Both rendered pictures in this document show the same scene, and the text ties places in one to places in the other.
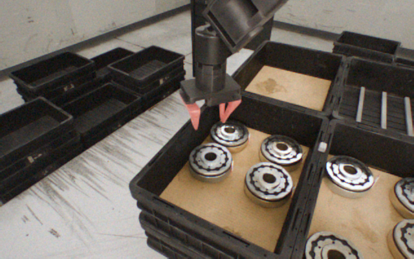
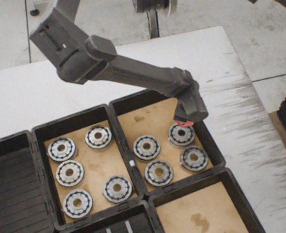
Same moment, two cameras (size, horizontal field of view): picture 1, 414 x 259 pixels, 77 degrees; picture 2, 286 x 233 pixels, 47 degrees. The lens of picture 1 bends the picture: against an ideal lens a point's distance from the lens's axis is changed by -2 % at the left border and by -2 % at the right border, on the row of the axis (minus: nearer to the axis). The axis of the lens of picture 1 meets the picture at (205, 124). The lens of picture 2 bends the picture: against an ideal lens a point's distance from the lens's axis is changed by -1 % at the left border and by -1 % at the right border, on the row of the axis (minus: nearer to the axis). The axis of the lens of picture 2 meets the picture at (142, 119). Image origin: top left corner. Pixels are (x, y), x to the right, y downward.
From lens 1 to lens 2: 112 cm
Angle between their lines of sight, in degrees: 74
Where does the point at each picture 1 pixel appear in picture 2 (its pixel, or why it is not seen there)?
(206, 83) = not seen: hidden behind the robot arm
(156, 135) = (256, 156)
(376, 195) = (98, 194)
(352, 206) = (106, 176)
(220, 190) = (162, 130)
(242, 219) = (142, 127)
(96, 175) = (237, 108)
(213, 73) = not seen: hidden behind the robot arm
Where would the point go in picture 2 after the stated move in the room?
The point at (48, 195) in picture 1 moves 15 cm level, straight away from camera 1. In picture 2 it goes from (237, 84) to (268, 81)
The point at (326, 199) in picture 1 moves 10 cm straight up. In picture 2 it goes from (118, 170) to (116, 158)
